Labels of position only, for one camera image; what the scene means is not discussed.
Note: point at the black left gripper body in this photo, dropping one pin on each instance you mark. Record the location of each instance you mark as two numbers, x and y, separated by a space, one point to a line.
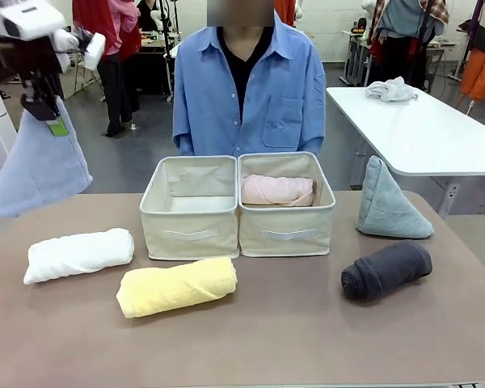
40 68

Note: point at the light blue towel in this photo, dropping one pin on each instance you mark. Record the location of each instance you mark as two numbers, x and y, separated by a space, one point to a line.
36 169

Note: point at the white towel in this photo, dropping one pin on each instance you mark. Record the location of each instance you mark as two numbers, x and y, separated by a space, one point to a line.
77 254

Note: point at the yellow towel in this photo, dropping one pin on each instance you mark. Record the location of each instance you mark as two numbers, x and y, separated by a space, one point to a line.
174 287

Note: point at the grey-green cone towel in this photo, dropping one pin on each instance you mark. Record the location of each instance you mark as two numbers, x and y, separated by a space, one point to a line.
384 214

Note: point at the dark grey towel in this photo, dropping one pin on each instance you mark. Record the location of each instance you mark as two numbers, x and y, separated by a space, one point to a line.
388 268

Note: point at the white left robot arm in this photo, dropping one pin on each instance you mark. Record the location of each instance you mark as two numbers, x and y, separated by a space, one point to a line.
28 16

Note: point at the dark brown desk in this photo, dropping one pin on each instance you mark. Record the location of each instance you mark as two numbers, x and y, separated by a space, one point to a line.
0 60

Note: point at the person in red and pink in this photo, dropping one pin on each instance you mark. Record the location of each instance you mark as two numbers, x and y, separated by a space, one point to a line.
117 81

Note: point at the black stand pole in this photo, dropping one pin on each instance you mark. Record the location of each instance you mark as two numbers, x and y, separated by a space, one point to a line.
169 60

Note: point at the person in blue shirt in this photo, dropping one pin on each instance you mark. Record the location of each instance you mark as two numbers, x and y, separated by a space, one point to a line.
210 101

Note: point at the beige fabric storage box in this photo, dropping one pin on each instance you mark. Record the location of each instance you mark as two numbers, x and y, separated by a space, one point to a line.
287 238
190 238

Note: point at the pink rolled towel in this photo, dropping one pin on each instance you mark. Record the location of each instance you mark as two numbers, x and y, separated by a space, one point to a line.
275 190

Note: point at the orange-red hanging garment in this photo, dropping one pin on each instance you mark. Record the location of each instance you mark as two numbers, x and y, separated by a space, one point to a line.
287 12

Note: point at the white crumpled cloth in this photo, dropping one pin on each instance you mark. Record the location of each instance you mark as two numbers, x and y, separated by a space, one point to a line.
392 91

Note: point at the mannequin with blue shirt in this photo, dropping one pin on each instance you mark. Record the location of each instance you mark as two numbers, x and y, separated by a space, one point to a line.
400 20

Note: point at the white rectangular table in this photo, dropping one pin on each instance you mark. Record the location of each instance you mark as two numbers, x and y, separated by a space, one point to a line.
420 137

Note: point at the mannequin with orange trousers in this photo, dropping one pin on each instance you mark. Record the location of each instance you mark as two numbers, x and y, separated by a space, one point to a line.
479 68

